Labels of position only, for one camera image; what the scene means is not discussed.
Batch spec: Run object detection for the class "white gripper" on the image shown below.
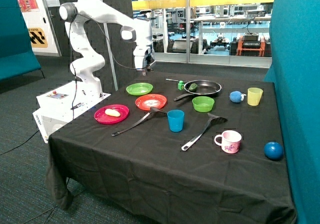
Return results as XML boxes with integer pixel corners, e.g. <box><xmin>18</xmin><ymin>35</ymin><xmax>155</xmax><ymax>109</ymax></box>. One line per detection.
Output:
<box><xmin>133</xmin><ymin>45</ymin><xmax>155</xmax><ymax>76</ymax></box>

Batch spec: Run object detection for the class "green toy pepper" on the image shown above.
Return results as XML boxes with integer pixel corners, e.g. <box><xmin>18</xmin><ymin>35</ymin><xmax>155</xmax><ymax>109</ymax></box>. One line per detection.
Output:
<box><xmin>188</xmin><ymin>83</ymin><xmax>198</xmax><ymax>92</ymax></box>

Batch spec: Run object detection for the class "yellow toy potato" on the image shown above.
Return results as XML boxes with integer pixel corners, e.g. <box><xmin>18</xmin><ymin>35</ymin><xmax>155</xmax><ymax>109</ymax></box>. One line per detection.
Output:
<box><xmin>104</xmin><ymin>109</ymin><xmax>121</xmax><ymax>117</ymax></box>

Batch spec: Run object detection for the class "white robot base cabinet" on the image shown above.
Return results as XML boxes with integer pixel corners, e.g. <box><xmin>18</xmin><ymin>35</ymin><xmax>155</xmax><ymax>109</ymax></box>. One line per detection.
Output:
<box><xmin>33</xmin><ymin>81</ymin><xmax>110</xmax><ymax>143</ymax></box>

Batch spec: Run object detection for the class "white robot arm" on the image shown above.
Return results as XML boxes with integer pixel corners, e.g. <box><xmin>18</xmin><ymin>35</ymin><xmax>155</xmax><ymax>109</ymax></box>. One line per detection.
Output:
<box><xmin>59</xmin><ymin>0</ymin><xmax>154</xmax><ymax>97</ymax></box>

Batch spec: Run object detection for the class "green plastic plate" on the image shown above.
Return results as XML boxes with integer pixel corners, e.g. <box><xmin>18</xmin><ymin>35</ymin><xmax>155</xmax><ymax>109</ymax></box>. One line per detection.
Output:
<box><xmin>125</xmin><ymin>82</ymin><xmax>153</xmax><ymax>96</ymax></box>

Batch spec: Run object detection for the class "orange plastic plate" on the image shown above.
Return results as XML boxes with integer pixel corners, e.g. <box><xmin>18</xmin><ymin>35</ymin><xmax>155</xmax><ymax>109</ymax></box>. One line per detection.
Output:
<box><xmin>135</xmin><ymin>94</ymin><xmax>167</xmax><ymax>111</ymax></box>

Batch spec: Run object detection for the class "black spatula left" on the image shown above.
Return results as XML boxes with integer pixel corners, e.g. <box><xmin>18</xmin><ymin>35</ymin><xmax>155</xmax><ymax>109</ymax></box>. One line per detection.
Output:
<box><xmin>111</xmin><ymin>107</ymin><xmax>167</xmax><ymax>137</ymax></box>

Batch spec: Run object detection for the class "blue plastic cup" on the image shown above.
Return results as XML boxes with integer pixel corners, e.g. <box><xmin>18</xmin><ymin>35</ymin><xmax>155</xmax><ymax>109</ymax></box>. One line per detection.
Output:
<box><xmin>167</xmin><ymin>109</ymin><xmax>185</xmax><ymax>132</ymax></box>

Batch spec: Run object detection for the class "pink plastic plate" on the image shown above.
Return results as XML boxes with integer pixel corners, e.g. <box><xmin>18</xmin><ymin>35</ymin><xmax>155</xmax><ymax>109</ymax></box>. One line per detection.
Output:
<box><xmin>94</xmin><ymin>104</ymin><xmax>130</xmax><ymax>124</ymax></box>

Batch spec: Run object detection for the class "black frying pan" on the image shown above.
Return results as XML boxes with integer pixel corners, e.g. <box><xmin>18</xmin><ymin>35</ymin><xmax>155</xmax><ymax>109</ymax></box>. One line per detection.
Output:
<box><xmin>174</xmin><ymin>80</ymin><xmax>222</xmax><ymax>101</ymax></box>

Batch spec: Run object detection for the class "green plastic bowl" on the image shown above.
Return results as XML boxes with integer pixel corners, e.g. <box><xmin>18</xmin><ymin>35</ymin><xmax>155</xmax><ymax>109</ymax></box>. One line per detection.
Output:
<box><xmin>192</xmin><ymin>96</ymin><xmax>215</xmax><ymax>113</ymax></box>

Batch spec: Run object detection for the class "black slotted spatula right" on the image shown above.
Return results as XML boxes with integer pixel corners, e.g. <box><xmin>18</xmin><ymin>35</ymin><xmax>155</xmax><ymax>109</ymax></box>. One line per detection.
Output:
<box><xmin>181</xmin><ymin>113</ymin><xmax>228</xmax><ymax>151</ymax></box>

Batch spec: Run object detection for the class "black tablecloth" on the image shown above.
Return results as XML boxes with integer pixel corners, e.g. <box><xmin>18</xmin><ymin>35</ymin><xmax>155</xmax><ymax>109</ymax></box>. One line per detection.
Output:
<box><xmin>45</xmin><ymin>72</ymin><xmax>298</xmax><ymax>224</ymax></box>

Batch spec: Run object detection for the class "blue plush ball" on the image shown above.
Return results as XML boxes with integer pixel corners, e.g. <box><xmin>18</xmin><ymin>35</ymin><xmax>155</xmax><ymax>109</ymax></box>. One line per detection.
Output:
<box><xmin>229</xmin><ymin>91</ymin><xmax>246</xmax><ymax>103</ymax></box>

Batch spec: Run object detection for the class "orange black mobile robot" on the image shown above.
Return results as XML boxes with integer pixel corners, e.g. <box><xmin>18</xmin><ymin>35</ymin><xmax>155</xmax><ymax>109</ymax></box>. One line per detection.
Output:
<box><xmin>236</xmin><ymin>33</ymin><xmax>266</xmax><ymax>57</ymax></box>

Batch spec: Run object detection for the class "pink white mug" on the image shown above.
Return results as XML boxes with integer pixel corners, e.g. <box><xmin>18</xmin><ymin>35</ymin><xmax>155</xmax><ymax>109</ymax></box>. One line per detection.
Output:
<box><xmin>214</xmin><ymin>130</ymin><xmax>242</xmax><ymax>154</ymax></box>

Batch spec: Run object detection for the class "yellow plastic cup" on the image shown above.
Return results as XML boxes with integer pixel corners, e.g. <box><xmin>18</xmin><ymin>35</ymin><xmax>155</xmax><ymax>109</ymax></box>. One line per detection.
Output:
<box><xmin>247</xmin><ymin>87</ymin><xmax>263</xmax><ymax>106</ymax></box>

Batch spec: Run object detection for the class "yellow black hazard sign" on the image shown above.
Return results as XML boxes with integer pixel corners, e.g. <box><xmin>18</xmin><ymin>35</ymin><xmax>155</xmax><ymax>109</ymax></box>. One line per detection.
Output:
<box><xmin>28</xmin><ymin>27</ymin><xmax>48</xmax><ymax>48</ymax></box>

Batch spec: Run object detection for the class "teal sofa left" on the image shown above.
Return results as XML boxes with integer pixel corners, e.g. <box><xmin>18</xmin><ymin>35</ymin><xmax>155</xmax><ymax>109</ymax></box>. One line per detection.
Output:
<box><xmin>0</xmin><ymin>0</ymin><xmax>41</xmax><ymax>81</ymax></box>

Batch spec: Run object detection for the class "teal partition right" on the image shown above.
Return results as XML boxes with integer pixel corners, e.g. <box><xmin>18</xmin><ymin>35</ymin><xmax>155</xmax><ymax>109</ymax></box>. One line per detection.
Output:
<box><xmin>265</xmin><ymin>0</ymin><xmax>320</xmax><ymax>224</ymax></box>

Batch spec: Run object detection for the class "blue rubber ball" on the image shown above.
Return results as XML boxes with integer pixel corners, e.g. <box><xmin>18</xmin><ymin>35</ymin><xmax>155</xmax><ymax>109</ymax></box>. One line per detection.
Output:
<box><xmin>263</xmin><ymin>142</ymin><xmax>284</xmax><ymax>161</ymax></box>

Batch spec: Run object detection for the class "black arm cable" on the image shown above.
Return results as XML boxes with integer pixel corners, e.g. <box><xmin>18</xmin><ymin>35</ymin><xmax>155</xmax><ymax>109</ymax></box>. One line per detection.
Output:
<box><xmin>69</xmin><ymin>13</ymin><xmax>143</xmax><ymax>120</ymax></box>

